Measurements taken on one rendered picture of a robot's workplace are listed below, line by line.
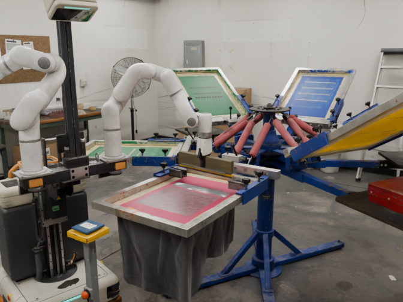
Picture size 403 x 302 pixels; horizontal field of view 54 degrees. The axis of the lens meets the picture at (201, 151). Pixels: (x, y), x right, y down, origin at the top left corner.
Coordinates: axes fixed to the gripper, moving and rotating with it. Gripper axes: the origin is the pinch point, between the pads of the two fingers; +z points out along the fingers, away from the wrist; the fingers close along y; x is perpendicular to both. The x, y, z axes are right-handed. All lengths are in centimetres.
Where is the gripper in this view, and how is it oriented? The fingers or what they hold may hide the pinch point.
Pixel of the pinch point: (204, 163)
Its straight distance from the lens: 224.6
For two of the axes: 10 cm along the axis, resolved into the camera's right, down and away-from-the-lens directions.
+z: -0.1, 9.7, 2.4
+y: -5.5, 2.0, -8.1
